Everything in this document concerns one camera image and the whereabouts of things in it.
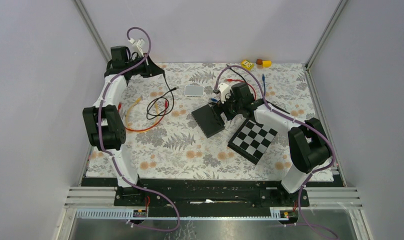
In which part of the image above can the black looped cable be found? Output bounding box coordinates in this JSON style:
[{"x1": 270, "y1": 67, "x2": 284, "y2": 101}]
[{"x1": 146, "y1": 71, "x2": 180, "y2": 121}]

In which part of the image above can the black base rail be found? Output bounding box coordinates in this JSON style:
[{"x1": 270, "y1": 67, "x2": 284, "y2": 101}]
[{"x1": 81, "y1": 178, "x2": 344, "y2": 219}]

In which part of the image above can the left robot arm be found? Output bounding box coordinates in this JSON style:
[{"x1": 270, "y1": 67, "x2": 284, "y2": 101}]
[{"x1": 82, "y1": 46, "x2": 165, "y2": 206}]

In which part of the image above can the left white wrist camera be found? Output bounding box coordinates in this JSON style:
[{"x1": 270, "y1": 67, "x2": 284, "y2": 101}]
[{"x1": 128, "y1": 38, "x2": 146, "y2": 57}]

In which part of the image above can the black router box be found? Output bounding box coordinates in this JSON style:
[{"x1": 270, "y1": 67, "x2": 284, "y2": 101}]
[{"x1": 191, "y1": 104, "x2": 225, "y2": 138}]

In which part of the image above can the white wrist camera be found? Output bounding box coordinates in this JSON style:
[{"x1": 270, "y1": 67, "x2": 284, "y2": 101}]
[
  {"x1": 128, "y1": 38, "x2": 146, "y2": 57},
  {"x1": 217, "y1": 82, "x2": 231, "y2": 104}
]

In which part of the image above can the white network switch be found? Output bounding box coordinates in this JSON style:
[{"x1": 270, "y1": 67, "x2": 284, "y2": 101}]
[{"x1": 184, "y1": 85, "x2": 205, "y2": 97}]

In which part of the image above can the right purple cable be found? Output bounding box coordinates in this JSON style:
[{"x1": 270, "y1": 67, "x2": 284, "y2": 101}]
[{"x1": 214, "y1": 64, "x2": 339, "y2": 240}]

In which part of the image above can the purple cable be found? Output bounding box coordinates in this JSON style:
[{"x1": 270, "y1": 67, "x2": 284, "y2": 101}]
[
  {"x1": 214, "y1": 64, "x2": 339, "y2": 240},
  {"x1": 96, "y1": 27, "x2": 181, "y2": 233}
]

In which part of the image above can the yellow block right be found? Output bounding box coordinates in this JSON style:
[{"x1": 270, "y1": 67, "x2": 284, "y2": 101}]
[{"x1": 261, "y1": 60, "x2": 272, "y2": 68}]

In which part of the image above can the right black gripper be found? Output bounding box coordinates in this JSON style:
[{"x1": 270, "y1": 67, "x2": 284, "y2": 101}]
[{"x1": 211, "y1": 90, "x2": 243, "y2": 127}]

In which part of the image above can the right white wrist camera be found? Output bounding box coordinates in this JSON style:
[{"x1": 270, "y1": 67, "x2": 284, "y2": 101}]
[{"x1": 217, "y1": 82, "x2": 231, "y2": 104}]

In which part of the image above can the black ethernet cable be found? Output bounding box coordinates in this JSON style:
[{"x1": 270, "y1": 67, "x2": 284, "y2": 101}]
[{"x1": 226, "y1": 63, "x2": 249, "y2": 85}]

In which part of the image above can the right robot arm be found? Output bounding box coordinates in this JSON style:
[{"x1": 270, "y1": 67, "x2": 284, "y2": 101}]
[{"x1": 214, "y1": 82, "x2": 335, "y2": 206}]

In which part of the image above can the checkered chess board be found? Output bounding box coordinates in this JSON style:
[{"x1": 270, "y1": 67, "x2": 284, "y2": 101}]
[{"x1": 227, "y1": 114, "x2": 286, "y2": 165}]

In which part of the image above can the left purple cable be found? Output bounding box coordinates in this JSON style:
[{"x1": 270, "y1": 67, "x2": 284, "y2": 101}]
[{"x1": 96, "y1": 27, "x2": 181, "y2": 233}]

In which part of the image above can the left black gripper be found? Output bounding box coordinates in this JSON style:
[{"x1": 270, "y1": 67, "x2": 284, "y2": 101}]
[{"x1": 125, "y1": 52, "x2": 164, "y2": 78}]

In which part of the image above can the yellow patterned cube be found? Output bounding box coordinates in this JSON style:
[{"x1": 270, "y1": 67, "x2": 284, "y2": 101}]
[{"x1": 240, "y1": 59, "x2": 255, "y2": 71}]

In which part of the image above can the blue ethernet cable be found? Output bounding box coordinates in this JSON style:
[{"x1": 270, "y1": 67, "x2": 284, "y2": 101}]
[{"x1": 210, "y1": 73, "x2": 267, "y2": 103}]

